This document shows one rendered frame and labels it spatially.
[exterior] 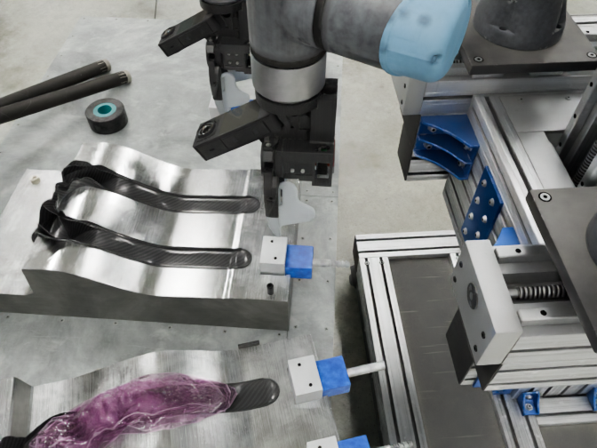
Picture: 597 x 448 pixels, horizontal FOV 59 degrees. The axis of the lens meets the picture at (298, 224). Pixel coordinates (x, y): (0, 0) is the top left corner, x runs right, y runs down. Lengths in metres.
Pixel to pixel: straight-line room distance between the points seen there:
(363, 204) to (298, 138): 1.48
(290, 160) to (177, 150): 0.56
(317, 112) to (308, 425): 0.39
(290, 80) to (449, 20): 0.16
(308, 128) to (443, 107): 0.49
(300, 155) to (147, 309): 0.38
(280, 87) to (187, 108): 0.71
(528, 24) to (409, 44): 0.57
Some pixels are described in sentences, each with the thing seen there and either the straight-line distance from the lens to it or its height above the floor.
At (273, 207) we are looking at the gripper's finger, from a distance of 0.62.
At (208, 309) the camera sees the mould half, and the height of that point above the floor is 0.85.
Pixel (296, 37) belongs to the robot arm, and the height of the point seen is 1.29.
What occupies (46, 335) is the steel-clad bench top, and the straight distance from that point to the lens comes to 0.92.
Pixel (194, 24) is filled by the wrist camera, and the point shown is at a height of 1.11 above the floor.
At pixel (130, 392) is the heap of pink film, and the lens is 0.69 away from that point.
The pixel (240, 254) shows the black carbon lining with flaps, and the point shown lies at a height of 0.89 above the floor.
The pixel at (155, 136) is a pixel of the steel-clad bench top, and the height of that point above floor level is 0.80.
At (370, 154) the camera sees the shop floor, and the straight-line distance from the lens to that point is 2.26.
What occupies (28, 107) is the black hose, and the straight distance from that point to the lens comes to 1.19.
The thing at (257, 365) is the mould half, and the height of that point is 0.86.
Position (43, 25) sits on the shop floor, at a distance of 3.35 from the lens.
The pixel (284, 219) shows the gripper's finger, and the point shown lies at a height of 1.04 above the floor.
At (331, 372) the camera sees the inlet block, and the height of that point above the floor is 0.87.
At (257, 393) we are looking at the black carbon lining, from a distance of 0.74.
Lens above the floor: 1.54
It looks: 51 degrees down
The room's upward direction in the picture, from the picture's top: straight up
